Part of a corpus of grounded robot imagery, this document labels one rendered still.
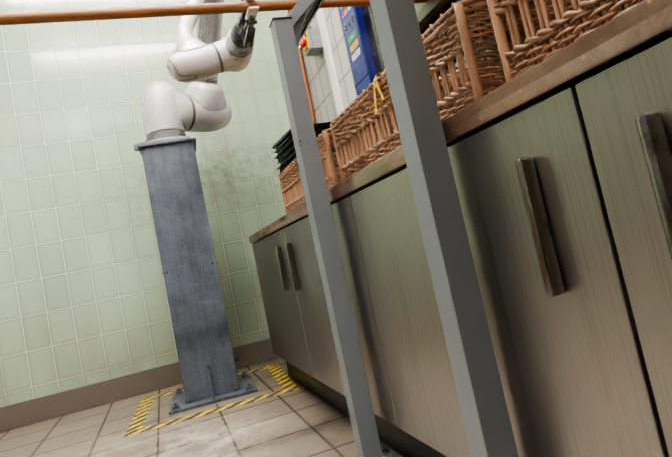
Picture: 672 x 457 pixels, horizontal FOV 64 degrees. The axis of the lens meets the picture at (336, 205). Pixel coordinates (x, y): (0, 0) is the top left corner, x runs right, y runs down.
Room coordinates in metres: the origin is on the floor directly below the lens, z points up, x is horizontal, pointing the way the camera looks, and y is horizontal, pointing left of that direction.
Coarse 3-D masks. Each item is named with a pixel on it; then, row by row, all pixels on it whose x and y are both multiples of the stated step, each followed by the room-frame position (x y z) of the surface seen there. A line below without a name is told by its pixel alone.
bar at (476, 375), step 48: (384, 0) 0.63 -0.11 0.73; (288, 48) 1.09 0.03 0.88; (384, 48) 0.65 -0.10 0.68; (288, 96) 1.09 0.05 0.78; (432, 96) 0.64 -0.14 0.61; (432, 144) 0.64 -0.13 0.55; (432, 192) 0.63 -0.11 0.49; (336, 240) 1.09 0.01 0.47; (432, 240) 0.64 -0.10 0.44; (336, 288) 1.09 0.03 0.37; (336, 336) 1.10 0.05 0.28; (480, 336) 0.64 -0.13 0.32; (480, 384) 0.63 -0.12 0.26; (480, 432) 0.63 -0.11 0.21
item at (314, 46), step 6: (312, 30) 2.46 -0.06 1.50; (318, 30) 2.47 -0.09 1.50; (306, 36) 2.47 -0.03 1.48; (312, 36) 2.46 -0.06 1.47; (318, 36) 2.47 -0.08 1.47; (306, 42) 2.48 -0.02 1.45; (312, 42) 2.46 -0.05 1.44; (318, 42) 2.47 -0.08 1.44; (306, 48) 2.50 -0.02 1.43; (312, 48) 2.46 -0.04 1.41; (318, 48) 2.48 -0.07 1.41; (306, 54) 2.53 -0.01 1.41; (312, 54) 2.54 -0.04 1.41; (318, 54) 2.55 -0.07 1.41
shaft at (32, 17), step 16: (272, 0) 1.51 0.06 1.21; (288, 0) 1.52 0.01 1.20; (336, 0) 1.57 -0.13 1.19; (352, 0) 1.59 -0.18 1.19; (368, 0) 1.61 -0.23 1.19; (416, 0) 1.67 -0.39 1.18; (0, 16) 1.28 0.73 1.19; (16, 16) 1.29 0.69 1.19; (32, 16) 1.30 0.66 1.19; (48, 16) 1.32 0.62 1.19; (64, 16) 1.33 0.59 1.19; (80, 16) 1.34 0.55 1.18; (96, 16) 1.36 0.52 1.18; (112, 16) 1.37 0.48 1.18; (128, 16) 1.38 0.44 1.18; (144, 16) 1.40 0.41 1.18; (160, 16) 1.42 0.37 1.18
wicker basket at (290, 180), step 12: (324, 132) 1.24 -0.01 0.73; (324, 144) 1.26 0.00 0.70; (324, 156) 1.27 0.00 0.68; (336, 156) 1.25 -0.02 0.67; (288, 168) 1.62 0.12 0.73; (324, 168) 1.31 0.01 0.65; (336, 168) 1.25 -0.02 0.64; (288, 180) 1.66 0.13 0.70; (300, 180) 1.53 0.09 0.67; (336, 180) 1.24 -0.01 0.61; (288, 192) 1.69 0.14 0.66; (300, 192) 1.56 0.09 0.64; (288, 204) 1.71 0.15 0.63; (300, 204) 1.58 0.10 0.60
